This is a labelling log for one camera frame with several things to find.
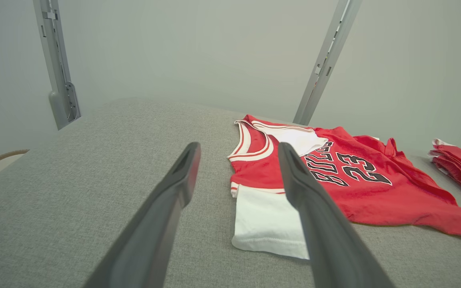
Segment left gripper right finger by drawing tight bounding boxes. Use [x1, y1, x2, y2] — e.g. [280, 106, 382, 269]
[278, 142, 395, 288]

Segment red basketball jersey white sleeves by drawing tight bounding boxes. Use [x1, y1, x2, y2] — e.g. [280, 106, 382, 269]
[227, 114, 461, 260]

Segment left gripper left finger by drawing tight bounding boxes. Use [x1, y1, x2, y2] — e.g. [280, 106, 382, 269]
[82, 142, 202, 288]

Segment grey metal partition post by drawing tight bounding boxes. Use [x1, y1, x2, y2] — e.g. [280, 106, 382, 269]
[33, 0, 82, 131]
[293, 0, 363, 126]

